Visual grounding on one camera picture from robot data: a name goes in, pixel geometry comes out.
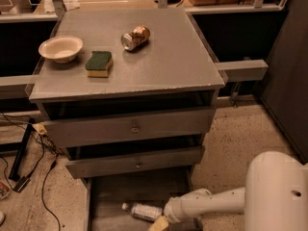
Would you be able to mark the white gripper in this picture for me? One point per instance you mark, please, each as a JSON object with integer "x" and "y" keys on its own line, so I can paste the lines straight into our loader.
{"x": 172, "y": 211}

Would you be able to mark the blue plastic water bottle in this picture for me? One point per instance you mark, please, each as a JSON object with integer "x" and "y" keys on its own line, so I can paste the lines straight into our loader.
{"x": 142, "y": 211}

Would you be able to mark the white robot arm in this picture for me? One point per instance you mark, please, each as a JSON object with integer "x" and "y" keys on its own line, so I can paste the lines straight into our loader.
{"x": 274, "y": 198}

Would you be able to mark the grey bottom drawer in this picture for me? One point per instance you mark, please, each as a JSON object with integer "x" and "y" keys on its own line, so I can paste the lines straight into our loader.
{"x": 106, "y": 194}

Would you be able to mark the grey drawer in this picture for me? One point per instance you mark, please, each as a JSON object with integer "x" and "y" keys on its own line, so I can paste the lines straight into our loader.
{"x": 106, "y": 194}
{"x": 130, "y": 127}
{"x": 135, "y": 162}

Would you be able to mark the grey middle drawer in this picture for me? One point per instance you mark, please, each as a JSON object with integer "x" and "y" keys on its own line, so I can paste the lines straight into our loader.
{"x": 135, "y": 162}

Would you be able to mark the grey top drawer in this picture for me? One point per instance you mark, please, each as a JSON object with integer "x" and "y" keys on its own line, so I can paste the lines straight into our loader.
{"x": 130, "y": 127}

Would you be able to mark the grey drawer cabinet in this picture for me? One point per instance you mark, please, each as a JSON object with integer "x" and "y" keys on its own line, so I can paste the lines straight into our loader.
{"x": 171, "y": 71}

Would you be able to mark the black metal stand leg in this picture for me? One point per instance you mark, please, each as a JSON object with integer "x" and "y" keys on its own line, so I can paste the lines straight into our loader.
{"x": 20, "y": 152}

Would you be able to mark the white power strip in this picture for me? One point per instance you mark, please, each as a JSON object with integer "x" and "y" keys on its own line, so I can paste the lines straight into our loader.
{"x": 39, "y": 127}

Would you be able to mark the green yellow sponge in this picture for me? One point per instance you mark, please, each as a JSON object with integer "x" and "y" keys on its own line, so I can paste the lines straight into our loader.
{"x": 99, "y": 64}

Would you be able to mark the crushed soda can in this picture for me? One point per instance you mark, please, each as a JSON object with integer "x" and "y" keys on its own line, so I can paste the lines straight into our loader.
{"x": 130, "y": 41}

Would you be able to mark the white bowl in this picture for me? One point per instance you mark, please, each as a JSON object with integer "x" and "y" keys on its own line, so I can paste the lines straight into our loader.
{"x": 62, "y": 49}

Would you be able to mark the grey horizontal rail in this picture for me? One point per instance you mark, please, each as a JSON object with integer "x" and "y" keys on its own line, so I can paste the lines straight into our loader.
{"x": 239, "y": 71}

